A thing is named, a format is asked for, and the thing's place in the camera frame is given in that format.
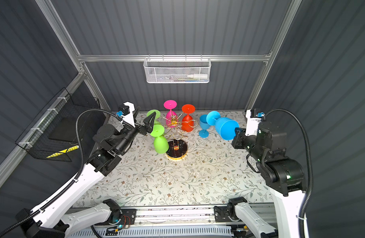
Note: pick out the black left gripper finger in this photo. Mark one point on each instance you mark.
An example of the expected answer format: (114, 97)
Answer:
(149, 128)
(150, 118)

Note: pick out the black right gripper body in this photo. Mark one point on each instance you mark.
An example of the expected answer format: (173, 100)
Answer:
(240, 140)

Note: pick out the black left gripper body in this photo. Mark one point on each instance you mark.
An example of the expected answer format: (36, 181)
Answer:
(142, 130)

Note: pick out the blue wine glass front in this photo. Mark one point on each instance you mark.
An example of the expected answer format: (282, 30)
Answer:
(225, 127)

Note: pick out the blue wine glass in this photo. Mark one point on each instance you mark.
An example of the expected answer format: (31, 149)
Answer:
(225, 127)
(203, 133)

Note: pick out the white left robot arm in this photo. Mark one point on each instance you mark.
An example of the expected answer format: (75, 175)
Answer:
(50, 219)

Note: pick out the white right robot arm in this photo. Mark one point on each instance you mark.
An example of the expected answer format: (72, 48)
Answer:
(283, 176)

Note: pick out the green wine glass front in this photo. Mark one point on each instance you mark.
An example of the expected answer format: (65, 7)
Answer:
(160, 142)

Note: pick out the magenta wine glass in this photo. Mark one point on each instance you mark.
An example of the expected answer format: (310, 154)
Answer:
(170, 110)

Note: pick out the gold wine glass rack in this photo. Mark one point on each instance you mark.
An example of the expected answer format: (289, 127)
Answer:
(175, 137)

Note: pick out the red wine glass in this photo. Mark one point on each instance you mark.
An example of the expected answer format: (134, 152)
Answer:
(188, 121)

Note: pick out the white marker in basket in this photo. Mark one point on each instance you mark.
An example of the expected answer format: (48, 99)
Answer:
(198, 76)

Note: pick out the white perforated vent cover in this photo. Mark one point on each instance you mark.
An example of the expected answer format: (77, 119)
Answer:
(205, 231)

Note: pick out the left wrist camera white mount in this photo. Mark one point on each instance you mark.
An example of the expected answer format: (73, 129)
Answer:
(125, 113)

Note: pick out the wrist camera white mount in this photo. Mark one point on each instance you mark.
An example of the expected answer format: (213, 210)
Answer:
(254, 117)
(125, 113)

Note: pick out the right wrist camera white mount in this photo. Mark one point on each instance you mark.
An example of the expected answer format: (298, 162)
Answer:
(254, 117)

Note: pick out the white wire mesh basket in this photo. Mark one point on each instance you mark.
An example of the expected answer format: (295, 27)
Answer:
(175, 72)

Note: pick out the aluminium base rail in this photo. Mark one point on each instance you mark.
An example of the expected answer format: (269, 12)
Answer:
(178, 215)

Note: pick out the black wire basket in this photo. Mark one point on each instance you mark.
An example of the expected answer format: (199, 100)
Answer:
(55, 135)

